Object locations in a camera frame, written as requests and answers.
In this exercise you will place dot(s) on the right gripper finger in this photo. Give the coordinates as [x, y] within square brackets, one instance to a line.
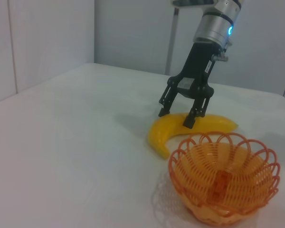
[199, 107]
[167, 102]

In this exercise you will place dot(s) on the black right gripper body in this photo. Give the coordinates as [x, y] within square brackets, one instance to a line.
[199, 64]

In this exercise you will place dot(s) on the yellow banana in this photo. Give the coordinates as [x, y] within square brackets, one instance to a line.
[161, 135]

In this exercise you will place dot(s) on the orange woven plastic basket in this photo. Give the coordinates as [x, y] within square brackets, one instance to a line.
[223, 180]

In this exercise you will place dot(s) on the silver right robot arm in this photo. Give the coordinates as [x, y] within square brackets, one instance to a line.
[213, 26]

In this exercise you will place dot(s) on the grey right wrist connector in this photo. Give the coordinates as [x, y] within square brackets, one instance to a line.
[219, 57]

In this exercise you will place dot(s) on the white vertical pole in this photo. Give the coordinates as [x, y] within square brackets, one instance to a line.
[173, 42]

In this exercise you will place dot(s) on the robot head camera bar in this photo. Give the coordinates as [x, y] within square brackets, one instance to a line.
[192, 2]

